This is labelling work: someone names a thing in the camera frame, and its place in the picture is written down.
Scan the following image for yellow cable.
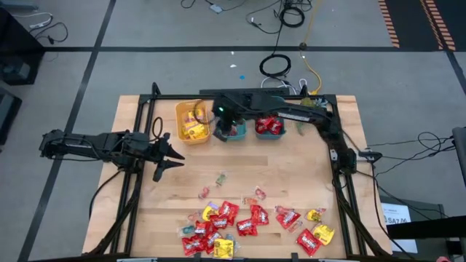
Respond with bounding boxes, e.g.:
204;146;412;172
299;0;323;96

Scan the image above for white cable with adapter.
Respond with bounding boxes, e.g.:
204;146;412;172
12;12;54;31

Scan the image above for black rectangular bar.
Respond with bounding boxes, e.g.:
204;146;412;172
198;87;291;96

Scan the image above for black left wrist camera cable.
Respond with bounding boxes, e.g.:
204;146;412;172
151;116;165;141

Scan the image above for black orange-striped floor mat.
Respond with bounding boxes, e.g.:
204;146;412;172
376;0;466;52

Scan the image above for yellow plastic bin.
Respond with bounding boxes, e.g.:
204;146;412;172
175;99;211;146

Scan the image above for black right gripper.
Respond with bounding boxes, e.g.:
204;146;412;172
212;95;248;142

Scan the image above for small yellow candy pack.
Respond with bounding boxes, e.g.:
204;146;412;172
304;208;323;223
202;203;220;222

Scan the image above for light teal plastic bin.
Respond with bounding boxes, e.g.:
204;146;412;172
214;119;248;142

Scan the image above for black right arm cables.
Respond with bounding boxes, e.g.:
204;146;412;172
358;130;456;252

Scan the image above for white paper sign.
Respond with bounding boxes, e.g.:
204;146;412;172
381;202;419;254

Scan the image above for black box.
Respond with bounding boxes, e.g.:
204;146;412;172
0;89;23;146

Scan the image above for potted artificial succulent plant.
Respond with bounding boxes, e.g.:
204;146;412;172
294;97;327;136

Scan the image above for black shelf board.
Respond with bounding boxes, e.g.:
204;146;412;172
385;214;466;240

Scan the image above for black crate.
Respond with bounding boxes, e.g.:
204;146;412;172
0;50;44;87

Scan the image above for large yellow candy pack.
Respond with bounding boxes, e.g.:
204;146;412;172
213;238;234;260

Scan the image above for dark teal plastic bin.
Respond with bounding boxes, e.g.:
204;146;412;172
253;115;287;140

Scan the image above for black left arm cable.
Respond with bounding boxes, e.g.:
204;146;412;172
88;170;123;221

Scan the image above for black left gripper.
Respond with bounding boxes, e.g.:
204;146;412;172
143;132;186;183

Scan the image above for black desk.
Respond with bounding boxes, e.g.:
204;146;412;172
0;7;45;52

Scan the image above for black coiled floor cable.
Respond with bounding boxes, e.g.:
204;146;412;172
258;31;292;79
278;5;305;28

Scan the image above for white floor cable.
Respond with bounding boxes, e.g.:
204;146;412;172
260;76;309;95

